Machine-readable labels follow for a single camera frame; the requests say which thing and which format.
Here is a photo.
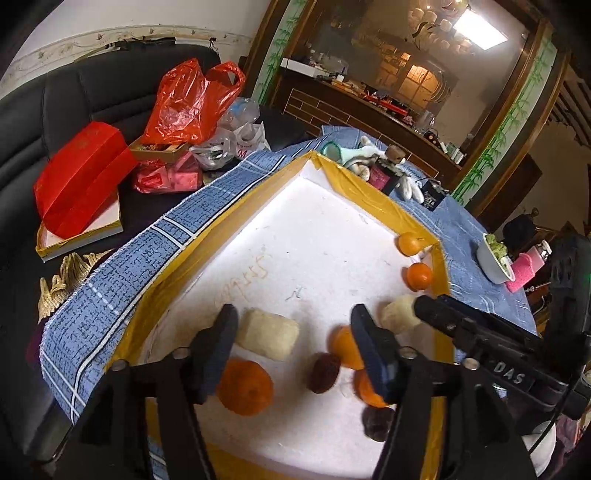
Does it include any pink plastic bag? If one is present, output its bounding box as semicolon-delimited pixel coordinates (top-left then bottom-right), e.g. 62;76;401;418
134;154;204;195

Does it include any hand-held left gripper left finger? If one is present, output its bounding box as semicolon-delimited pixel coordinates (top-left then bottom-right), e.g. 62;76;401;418
69;303;240;480

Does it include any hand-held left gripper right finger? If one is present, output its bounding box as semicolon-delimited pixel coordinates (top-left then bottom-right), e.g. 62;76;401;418
350;303;539;480

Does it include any orange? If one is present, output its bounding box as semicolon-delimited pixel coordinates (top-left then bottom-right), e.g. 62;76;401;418
406;262;434;291
217;357;274;417
396;232;423;257
329;325;365;371
353;369;391;409

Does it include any pink flask with knitted sleeve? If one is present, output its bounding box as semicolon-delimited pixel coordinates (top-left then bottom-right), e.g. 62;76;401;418
505;240;552;294

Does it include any wooden counter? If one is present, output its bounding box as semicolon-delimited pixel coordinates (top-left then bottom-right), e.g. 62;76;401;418
277;69;467;181

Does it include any straw woven bundle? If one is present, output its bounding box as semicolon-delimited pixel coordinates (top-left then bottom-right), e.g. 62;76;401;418
38;249;114;321

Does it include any red plastic bag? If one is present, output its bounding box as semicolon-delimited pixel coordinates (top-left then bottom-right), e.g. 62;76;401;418
141;58;246;146

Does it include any white foam box yellow tape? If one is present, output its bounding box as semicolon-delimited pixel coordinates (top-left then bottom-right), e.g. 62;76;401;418
108;150;455;480

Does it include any dark purple plum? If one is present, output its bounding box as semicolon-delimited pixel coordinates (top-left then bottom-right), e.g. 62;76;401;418
361;406;395;441
307;353;342;394

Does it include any black leather sofa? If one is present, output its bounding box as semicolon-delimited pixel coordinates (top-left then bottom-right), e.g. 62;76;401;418
0;42;222;462

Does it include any wooden framed glass partition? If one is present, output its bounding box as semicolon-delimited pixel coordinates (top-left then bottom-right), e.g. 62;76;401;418
252;0;571;217

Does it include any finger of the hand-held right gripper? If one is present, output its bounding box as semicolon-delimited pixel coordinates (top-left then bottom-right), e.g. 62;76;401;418
414;294;542;361

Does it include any small black box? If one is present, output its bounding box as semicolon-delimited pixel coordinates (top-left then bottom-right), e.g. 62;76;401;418
422;179;448;212

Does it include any white glove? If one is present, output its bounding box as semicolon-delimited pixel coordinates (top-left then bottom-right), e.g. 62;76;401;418
397;175;426;201

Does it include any white bowl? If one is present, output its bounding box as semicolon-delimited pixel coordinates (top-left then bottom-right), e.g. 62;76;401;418
475;233;515;284

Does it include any white gift box base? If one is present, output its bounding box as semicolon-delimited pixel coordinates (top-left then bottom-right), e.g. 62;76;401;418
36;189;124;263

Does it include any blue plaid tablecloth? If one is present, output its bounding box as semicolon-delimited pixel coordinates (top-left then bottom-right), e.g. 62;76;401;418
39;126;539;480

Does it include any clear plastic bag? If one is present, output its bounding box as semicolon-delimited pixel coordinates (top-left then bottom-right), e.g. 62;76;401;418
189;97;271;171

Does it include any red gift box lid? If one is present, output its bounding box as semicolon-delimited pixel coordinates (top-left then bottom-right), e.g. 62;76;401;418
33;121;138;241

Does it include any green lettuce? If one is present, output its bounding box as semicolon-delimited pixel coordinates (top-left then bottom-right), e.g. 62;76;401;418
484;234;509;259

